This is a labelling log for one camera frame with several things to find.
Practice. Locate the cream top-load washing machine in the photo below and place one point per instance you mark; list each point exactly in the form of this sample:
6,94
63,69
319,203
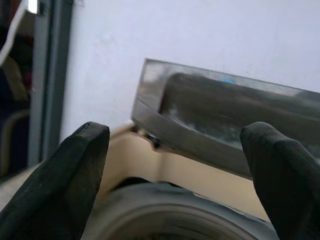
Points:
175,170

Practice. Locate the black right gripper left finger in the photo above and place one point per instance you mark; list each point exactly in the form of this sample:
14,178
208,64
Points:
57,190

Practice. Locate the grey washer drum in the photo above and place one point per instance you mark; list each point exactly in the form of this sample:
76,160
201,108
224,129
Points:
162,212

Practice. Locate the grey transparent washer lid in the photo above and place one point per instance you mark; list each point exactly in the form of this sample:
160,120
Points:
200,105

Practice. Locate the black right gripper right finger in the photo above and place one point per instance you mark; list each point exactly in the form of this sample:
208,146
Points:
287,187

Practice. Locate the grey door frame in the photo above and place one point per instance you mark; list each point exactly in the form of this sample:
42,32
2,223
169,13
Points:
50,75

